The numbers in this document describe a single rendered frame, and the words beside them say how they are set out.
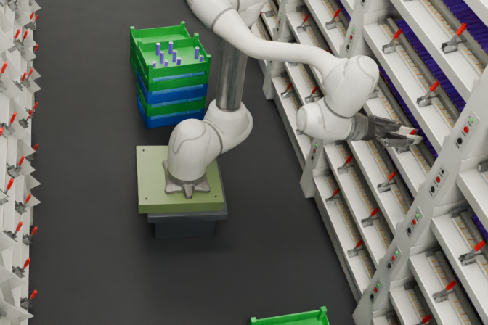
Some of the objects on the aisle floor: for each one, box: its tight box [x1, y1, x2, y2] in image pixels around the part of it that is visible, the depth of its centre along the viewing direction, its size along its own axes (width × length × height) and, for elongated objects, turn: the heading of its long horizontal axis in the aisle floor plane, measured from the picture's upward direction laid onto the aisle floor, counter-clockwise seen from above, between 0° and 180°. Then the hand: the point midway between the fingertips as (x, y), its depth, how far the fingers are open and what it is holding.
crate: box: [137, 91, 205, 129], centre depth 298 cm, size 30×20×8 cm
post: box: [352, 65, 488, 325], centre depth 167 cm, size 20×9×182 cm, turn 96°
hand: (409, 135), depth 186 cm, fingers open, 3 cm apart
